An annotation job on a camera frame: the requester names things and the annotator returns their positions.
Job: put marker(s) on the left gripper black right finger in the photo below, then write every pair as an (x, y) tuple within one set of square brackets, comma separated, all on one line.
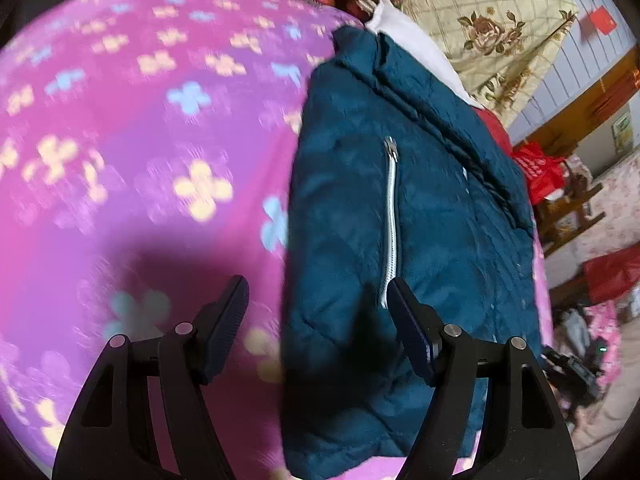
[(523, 434)]

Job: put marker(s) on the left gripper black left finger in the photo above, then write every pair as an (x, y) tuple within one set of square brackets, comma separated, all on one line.
[(110, 435)]

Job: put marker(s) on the teal puffer down jacket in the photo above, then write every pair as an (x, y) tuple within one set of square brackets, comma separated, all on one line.
[(394, 177)]

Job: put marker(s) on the wooden chair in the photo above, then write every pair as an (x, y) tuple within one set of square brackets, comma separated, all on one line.
[(563, 220)]

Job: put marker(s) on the red shopping bag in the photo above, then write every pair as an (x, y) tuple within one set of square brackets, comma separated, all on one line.
[(544, 174)]

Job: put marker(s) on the red pillow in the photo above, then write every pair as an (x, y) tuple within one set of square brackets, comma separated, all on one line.
[(496, 129)]

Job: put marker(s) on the pink floral bed sheet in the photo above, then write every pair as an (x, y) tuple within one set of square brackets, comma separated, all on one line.
[(146, 147)]

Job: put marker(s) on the cream floral quilt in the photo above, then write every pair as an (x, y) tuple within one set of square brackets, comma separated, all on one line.
[(501, 49)]

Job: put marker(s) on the white folded cloth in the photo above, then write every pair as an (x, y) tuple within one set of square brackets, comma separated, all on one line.
[(388, 20)]

